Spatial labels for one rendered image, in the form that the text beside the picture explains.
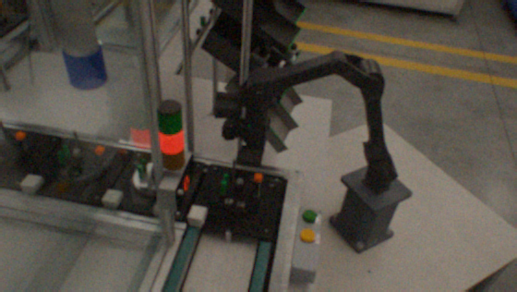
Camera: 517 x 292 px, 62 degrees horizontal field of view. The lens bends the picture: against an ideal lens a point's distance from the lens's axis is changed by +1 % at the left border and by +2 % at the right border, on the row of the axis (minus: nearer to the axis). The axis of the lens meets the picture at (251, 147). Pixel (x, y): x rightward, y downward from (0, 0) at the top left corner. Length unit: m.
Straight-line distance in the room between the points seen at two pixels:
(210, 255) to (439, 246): 0.71
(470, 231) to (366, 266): 0.39
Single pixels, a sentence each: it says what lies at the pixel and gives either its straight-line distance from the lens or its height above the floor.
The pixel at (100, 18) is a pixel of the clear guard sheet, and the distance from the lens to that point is 0.63.
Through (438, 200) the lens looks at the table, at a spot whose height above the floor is 0.86.
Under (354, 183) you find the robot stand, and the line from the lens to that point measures 1.24.
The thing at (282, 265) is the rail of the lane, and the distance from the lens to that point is 1.16.
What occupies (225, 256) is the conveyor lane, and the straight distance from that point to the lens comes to 1.21.
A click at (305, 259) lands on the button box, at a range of 1.17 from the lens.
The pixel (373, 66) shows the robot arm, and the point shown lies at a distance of 1.00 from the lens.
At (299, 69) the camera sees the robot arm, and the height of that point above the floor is 1.43.
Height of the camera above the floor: 1.92
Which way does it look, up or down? 42 degrees down
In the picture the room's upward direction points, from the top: 5 degrees clockwise
